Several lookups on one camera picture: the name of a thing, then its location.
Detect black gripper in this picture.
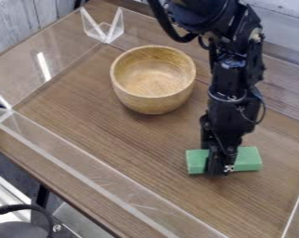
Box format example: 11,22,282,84
200,87,266,177

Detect green rectangular block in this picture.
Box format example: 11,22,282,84
185,147,263,175

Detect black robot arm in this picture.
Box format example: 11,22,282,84
149,0,267,176

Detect brown wooden bowl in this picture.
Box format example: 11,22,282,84
111,45,198,114

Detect clear acrylic front barrier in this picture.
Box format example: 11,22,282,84
0,103,227,238

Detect black table leg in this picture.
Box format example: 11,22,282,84
36,185,51,208

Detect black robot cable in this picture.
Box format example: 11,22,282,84
147,0,200,44

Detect clear acrylic corner bracket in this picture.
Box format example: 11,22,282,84
79,7,124,44

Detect black cable loop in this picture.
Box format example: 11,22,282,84
0,204,57,238

